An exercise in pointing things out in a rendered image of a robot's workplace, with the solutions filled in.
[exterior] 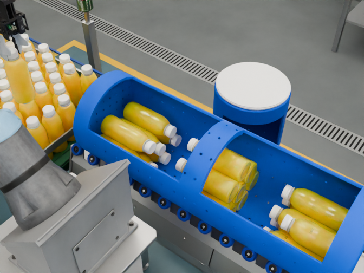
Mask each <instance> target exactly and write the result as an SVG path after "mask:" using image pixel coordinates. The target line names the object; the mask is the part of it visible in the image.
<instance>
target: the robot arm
mask: <svg viewBox="0 0 364 273"><path fill-rule="evenodd" d="M14 1H15V0H0V34H2V35H3V36H2V35H0V56H1V57H2V58H3V59H5V60H6V61H9V60H8V56H11V51H10V49H9V48H8V47H7V45H6V44H5V39H6V40H8V41H9V40H10V37H12V42H13V43H14V45H15V48H16V49H17V51H18V53H19V54H21V53H22V46H28V45H29V43H28V41H27V40H26V39H25V38H23V37H22V35H21V34H23V33H25V32H26V30H29V27H28V24H27V20H26V17H25V14H24V13H22V12H20V11H18V10H16V9H15V8H14V4H13V2H14ZM22 18H24V19H25V23H26V25H24V23H23V20H22ZM80 188H81V184H80V183H79V181H78V180H77V179H76V178H75V177H74V176H73V175H71V174H70V173H68V172H67V171H65V170H64V169H62V168H61V167H59V166H58V165H56V164H55V163H53V162H52V160H51V159H50V158H49V157H48V156H47V154H46V153H45V151H44V150H43V149H42V147H41V146H40V145H39V144H38V143H37V141H36V140H35V139H34V137H33V136H32V135H31V134H30V132H29V131H28V130H27V129H26V127H25V126H24V124H22V121H21V119H20V118H19V117H17V116H16V115H15V114H14V113H13V111H12V110H10V109H8V108H2V109H0V190H1V191H2V192H3V193H4V195H5V196H6V197H7V200H8V202H9V205H10V207H11V210H12V213H13V215H14V218H15V221H16V223H17V224H18V226H19V227H20V228H21V229H22V230H23V231H27V230H30V229H32V228H34V227H36V226H37V225H39V224H41V223H42V222H44V221H45V220H46V219H48V218H49V217H51V216H52V215H53V214H55V213H56V212H57V211H58V210H60V209H61V208H62V207H64V206H65V205H66V203H68V202H69V201H70V200H71V199H72V198H73V197H74V196H75V195H76V194H77V193H78V191H79V190H80Z"/></svg>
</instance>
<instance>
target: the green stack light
mask: <svg viewBox="0 0 364 273"><path fill-rule="evenodd" d="M76 3H77V9H78V10H79V11H81V12H88V11H91V10H92V9H93V8H94V7H93V0H85V1H81V0H76Z"/></svg>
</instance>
